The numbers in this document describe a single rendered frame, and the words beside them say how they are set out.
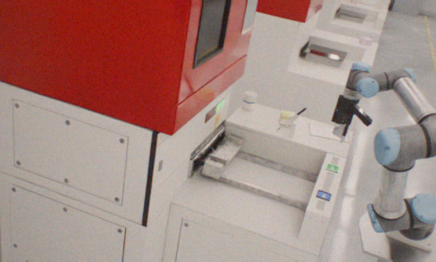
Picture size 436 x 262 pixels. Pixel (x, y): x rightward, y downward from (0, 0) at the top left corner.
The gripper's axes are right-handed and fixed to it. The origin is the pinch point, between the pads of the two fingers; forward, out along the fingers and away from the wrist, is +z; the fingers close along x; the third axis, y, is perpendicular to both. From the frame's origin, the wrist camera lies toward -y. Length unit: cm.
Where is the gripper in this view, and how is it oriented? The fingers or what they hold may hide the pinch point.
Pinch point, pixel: (342, 141)
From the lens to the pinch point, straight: 215.4
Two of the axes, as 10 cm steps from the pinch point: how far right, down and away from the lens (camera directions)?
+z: -1.6, 8.9, 4.3
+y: -9.2, -2.9, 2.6
